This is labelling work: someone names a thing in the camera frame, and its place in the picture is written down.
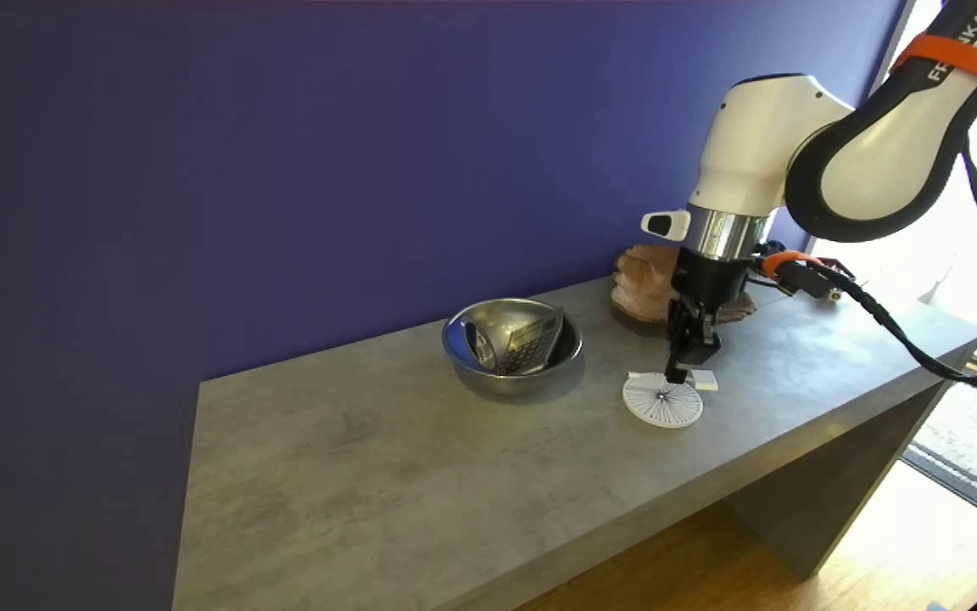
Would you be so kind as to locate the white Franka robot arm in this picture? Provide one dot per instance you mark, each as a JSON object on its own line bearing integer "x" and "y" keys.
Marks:
{"x": 762, "y": 137}

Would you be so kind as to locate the metal bowl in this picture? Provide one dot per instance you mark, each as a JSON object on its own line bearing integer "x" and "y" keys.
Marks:
{"x": 511, "y": 344}

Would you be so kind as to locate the grey concrete-look cabinet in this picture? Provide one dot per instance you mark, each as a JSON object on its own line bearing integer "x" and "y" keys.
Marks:
{"x": 399, "y": 477}

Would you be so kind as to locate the brown wooden tray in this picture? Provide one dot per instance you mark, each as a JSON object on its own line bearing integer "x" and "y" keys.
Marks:
{"x": 634, "y": 284}

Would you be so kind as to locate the small white extension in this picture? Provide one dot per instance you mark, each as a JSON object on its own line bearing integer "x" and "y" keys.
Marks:
{"x": 707, "y": 382}

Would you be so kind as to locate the white round disc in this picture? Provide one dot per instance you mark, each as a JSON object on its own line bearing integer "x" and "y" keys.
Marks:
{"x": 663, "y": 408}

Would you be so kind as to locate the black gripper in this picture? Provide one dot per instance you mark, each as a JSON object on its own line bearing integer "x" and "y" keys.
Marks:
{"x": 703, "y": 290}

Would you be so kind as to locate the wrist camera with orange tape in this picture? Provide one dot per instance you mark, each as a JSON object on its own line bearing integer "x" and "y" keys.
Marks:
{"x": 806, "y": 277}

